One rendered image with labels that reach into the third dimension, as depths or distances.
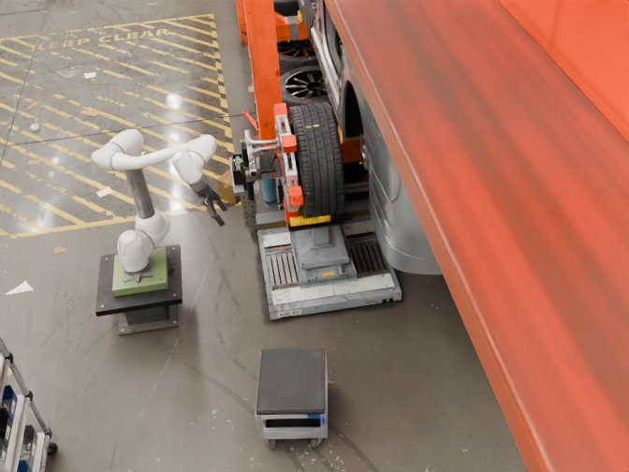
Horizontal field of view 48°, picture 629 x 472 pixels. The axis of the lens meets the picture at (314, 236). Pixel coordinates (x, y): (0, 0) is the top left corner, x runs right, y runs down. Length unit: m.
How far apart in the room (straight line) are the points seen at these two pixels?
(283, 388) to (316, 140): 1.33
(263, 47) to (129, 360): 2.00
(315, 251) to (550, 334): 4.20
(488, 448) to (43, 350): 2.65
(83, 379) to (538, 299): 4.12
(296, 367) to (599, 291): 3.41
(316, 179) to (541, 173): 3.50
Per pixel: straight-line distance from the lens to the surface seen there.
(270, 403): 3.58
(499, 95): 0.45
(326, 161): 3.86
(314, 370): 3.68
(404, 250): 3.42
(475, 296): 0.31
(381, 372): 4.10
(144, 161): 3.76
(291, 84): 5.85
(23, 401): 3.76
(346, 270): 4.43
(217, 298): 4.58
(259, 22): 4.16
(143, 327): 4.50
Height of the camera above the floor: 3.21
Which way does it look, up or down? 41 degrees down
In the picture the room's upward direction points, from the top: 4 degrees counter-clockwise
